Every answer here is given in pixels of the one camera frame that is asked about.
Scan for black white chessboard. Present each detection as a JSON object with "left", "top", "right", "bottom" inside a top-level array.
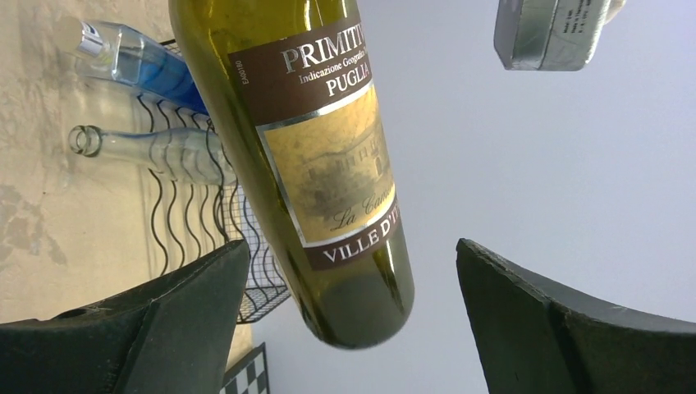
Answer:
[{"left": 218, "top": 343, "right": 270, "bottom": 394}]

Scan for olive green wine bottle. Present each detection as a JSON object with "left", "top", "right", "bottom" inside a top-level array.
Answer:
[{"left": 169, "top": 0, "right": 414, "bottom": 350}]

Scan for black wire wine rack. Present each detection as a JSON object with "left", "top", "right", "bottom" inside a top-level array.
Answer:
[{"left": 135, "top": 38, "right": 292, "bottom": 326}]

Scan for blue square glass bottle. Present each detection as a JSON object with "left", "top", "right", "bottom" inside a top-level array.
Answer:
[{"left": 68, "top": 19, "right": 208, "bottom": 114}]

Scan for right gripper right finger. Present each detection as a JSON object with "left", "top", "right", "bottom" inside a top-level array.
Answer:
[{"left": 456, "top": 239, "right": 695, "bottom": 393}]

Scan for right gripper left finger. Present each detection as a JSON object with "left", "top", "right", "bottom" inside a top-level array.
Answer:
[{"left": 1, "top": 240, "right": 250, "bottom": 393}]

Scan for clear glass bottle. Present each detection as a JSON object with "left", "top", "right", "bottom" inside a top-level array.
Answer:
[{"left": 67, "top": 125, "right": 237, "bottom": 186}]

